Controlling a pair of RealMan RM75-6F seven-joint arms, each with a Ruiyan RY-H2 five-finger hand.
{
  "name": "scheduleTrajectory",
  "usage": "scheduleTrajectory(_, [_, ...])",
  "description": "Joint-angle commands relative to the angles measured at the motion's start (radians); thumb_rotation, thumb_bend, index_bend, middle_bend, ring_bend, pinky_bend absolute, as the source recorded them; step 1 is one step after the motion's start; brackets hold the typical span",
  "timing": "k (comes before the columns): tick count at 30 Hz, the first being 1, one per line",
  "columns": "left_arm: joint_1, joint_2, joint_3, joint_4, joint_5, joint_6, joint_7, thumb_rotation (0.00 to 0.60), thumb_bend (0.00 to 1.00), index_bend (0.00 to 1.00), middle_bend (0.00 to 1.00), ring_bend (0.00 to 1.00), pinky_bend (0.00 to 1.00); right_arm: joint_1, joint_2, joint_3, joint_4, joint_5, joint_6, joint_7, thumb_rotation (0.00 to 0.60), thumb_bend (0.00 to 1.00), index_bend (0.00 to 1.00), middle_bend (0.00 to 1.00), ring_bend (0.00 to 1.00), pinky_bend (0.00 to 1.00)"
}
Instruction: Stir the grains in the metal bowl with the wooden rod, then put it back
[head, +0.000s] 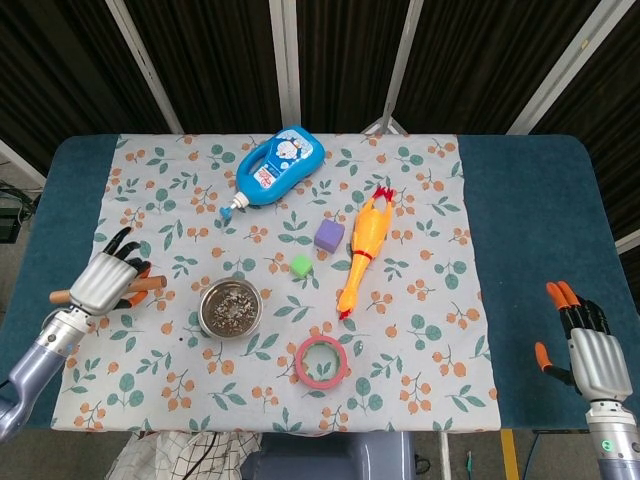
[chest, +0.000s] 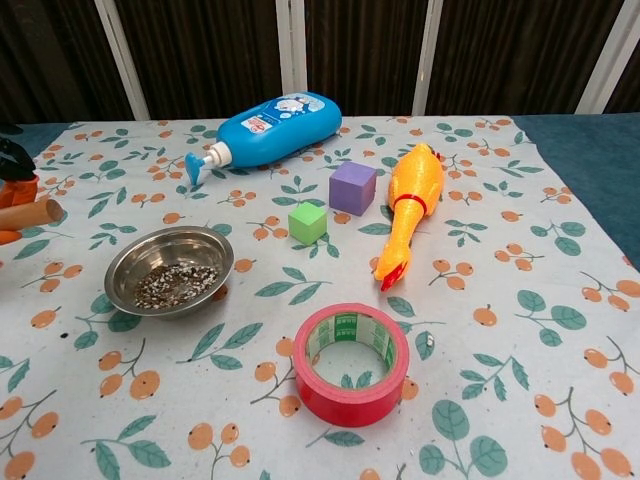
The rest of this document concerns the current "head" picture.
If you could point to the floral leaf print tablecloth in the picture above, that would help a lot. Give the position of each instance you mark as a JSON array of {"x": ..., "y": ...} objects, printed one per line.
[{"x": 400, "y": 350}]

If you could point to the grey tripod stand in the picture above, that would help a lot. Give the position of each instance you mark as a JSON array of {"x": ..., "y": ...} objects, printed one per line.
[{"x": 386, "y": 120}]

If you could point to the crushed shell bits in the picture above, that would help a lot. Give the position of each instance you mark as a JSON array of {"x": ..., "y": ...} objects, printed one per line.
[{"x": 230, "y": 307}]

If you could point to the grey-blue robot torso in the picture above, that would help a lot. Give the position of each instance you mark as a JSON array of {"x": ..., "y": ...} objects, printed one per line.
[{"x": 330, "y": 457}]

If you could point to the wooden stick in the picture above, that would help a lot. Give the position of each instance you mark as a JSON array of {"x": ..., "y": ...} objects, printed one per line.
[{"x": 153, "y": 283}]

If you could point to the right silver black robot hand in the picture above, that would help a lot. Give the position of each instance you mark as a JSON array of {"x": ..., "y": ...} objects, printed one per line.
[{"x": 597, "y": 362}]

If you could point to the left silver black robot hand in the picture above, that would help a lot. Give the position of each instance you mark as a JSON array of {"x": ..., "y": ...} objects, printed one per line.
[{"x": 100, "y": 285}]

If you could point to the black equipment box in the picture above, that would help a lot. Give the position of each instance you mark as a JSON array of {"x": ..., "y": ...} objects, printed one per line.
[{"x": 10, "y": 220}]

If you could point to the white frame post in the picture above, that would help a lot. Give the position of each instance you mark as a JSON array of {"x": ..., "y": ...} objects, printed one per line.
[
  {"x": 555, "y": 70},
  {"x": 628, "y": 242},
  {"x": 404, "y": 65},
  {"x": 285, "y": 65},
  {"x": 145, "y": 67},
  {"x": 22, "y": 162}
]

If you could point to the white table leg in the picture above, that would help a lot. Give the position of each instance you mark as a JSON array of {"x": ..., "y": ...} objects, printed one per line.
[{"x": 445, "y": 455}]

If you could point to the blue pump lotion bottle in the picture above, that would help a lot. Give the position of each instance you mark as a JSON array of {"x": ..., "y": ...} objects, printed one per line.
[{"x": 280, "y": 165}]

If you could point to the green foam cube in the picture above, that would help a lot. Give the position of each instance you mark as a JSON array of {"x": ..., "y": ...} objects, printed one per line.
[{"x": 301, "y": 266}]

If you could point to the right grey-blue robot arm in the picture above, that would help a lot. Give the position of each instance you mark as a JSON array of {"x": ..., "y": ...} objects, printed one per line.
[{"x": 614, "y": 437}]

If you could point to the purple foam cube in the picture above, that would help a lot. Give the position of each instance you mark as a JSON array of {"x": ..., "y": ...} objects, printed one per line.
[{"x": 329, "y": 235}]

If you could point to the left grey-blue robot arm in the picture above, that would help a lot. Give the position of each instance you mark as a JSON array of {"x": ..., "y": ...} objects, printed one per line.
[{"x": 40, "y": 355}]

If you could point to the yellow rubber chicken toy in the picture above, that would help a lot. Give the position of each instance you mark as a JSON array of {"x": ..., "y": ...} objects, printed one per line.
[{"x": 367, "y": 235}]

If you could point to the white checked cloth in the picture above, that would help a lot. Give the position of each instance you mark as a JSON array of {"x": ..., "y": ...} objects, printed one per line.
[{"x": 175, "y": 457}]

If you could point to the red tape roll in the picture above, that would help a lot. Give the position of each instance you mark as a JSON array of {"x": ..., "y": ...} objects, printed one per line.
[{"x": 320, "y": 384}]

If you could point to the stainless steel bowl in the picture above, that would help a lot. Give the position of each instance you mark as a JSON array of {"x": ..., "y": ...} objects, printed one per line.
[{"x": 250, "y": 330}]

